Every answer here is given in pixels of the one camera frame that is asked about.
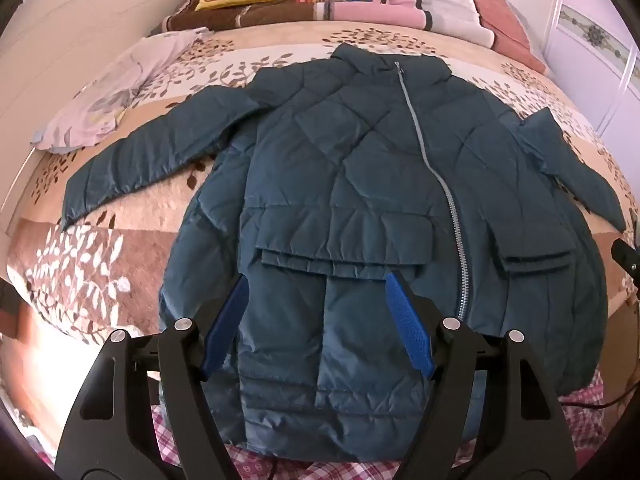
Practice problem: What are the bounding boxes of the beige leaf-print bed blanket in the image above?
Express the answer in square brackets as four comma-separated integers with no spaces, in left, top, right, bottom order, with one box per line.
[0,25,640,361]

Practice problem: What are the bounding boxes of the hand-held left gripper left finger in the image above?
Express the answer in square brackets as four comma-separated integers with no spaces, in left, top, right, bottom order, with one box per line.
[55,274,251,480]

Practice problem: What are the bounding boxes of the pink plaid pants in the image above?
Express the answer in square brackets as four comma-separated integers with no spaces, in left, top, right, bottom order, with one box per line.
[30,375,616,480]

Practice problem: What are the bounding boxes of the salmon pink pillow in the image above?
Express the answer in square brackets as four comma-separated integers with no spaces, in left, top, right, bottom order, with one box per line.
[460,0,556,73]

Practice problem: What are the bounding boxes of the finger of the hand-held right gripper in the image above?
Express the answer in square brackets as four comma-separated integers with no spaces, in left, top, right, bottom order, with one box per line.
[612,237,640,286]

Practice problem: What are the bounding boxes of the lilac floral pillow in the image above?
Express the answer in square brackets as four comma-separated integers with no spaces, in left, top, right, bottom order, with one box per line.
[31,27,216,153]

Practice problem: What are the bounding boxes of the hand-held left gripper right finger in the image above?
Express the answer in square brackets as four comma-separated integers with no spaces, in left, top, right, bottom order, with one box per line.
[385,271,578,480]

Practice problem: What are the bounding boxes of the dark teal quilted jacket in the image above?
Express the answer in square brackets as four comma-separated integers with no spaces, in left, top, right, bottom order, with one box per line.
[61,42,628,466]

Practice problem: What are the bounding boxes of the white sliding-door wardrobe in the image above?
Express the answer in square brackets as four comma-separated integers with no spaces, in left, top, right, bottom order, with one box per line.
[542,0,640,146]

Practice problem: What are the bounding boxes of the white bed headboard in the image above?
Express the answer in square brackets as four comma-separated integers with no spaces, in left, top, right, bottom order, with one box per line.
[0,0,193,231]

